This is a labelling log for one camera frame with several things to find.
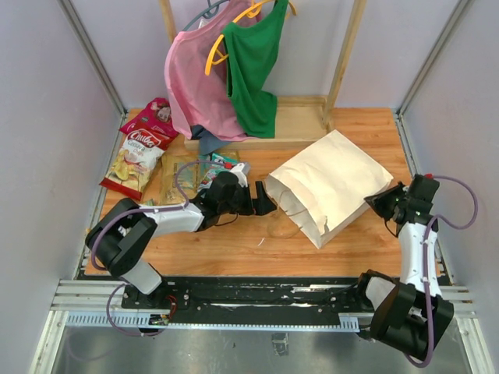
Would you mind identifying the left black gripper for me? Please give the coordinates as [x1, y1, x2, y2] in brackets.
[220, 181, 277, 217]

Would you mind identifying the green Fox's candy bag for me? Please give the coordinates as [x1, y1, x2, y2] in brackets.
[197, 151, 239, 192]

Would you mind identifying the beige paper bag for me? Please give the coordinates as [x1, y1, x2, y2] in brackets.
[265, 130, 393, 249]

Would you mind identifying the teal chips snack bag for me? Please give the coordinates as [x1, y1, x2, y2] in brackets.
[159, 153, 199, 205]

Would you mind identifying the red Chulpi snack bag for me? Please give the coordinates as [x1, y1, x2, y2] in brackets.
[100, 125, 173, 201]

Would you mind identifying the pink REAL snack bag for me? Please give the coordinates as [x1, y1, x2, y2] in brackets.
[120, 97, 179, 139]

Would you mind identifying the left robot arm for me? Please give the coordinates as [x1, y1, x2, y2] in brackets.
[85, 171, 277, 309]

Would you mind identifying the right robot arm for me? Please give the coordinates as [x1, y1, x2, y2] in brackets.
[353, 175, 454, 367]

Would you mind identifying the blue cloth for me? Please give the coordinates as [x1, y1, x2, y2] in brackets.
[191, 125, 231, 155]

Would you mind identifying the wooden clothes rack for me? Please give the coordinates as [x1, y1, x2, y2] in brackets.
[158, 0, 370, 156]

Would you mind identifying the pink mesh shirt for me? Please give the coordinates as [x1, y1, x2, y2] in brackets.
[165, 1, 251, 141]

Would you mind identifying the yellow clothes hanger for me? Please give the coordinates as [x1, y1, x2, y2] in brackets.
[204, 0, 297, 76]

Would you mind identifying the green tank top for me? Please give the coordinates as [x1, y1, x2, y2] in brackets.
[222, 1, 288, 139]

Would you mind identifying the grey-blue clothes hanger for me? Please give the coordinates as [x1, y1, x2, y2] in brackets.
[182, 0, 228, 31]

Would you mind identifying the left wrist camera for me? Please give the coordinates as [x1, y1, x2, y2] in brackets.
[228, 162, 251, 187]

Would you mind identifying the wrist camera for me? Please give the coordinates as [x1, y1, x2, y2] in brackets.
[228, 162, 251, 187]
[408, 174, 440, 203]

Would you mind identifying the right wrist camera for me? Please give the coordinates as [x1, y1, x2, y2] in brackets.
[408, 174, 440, 203]

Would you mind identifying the grey cable duct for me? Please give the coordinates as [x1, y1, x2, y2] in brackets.
[64, 311, 362, 334]

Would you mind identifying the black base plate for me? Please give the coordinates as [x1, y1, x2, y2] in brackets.
[121, 276, 373, 326]

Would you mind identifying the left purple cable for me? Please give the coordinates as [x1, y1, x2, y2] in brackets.
[90, 159, 233, 338]

